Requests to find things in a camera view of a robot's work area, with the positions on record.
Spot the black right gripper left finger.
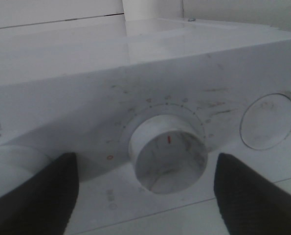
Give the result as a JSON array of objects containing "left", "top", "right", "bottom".
[{"left": 0, "top": 152, "right": 79, "bottom": 235}]

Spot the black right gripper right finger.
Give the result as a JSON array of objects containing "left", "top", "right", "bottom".
[{"left": 214, "top": 153, "right": 291, "bottom": 235}]

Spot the round door release button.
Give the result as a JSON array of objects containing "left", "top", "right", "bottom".
[{"left": 239, "top": 93, "right": 291, "bottom": 150}]

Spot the white timer knob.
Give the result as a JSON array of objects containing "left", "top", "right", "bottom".
[{"left": 128, "top": 115, "right": 208, "bottom": 194}]

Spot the upper white power knob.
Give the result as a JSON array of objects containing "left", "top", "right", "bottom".
[{"left": 0, "top": 145, "right": 51, "bottom": 197}]

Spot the white microwave oven body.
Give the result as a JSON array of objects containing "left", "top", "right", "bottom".
[{"left": 0, "top": 18, "right": 291, "bottom": 235}]

